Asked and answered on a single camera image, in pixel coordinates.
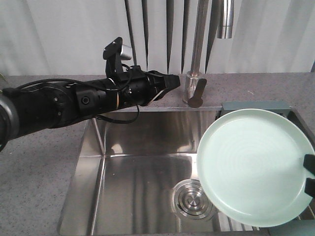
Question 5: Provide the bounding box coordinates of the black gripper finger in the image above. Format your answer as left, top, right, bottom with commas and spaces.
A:
304, 177, 315, 198
303, 154, 315, 179
151, 71, 180, 101

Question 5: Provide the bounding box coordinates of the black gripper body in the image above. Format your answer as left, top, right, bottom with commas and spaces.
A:
115, 65, 167, 108

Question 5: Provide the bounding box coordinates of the mint green round plate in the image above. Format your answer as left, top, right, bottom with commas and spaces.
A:
196, 109, 315, 227

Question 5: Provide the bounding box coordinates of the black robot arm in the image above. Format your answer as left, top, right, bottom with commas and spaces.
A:
0, 66, 180, 148

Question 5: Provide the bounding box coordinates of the grey dish drying rack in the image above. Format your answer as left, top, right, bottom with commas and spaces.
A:
216, 101, 315, 236

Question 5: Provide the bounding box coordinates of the chrome kitchen faucet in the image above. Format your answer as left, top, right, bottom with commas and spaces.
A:
182, 0, 234, 108

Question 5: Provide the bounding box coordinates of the stainless steel sink basin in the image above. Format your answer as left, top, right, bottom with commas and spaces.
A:
58, 107, 260, 236

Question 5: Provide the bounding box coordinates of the white pleated curtain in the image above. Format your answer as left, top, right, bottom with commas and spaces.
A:
0, 0, 315, 76

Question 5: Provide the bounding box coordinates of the round steel sink drain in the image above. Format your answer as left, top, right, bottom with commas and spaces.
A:
171, 179, 217, 221

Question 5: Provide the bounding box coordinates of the green striped potted plant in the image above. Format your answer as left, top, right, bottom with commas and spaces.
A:
0, 73, 8, 93

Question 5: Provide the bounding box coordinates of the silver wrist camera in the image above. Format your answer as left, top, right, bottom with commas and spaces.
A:
120, 44, 133, 60

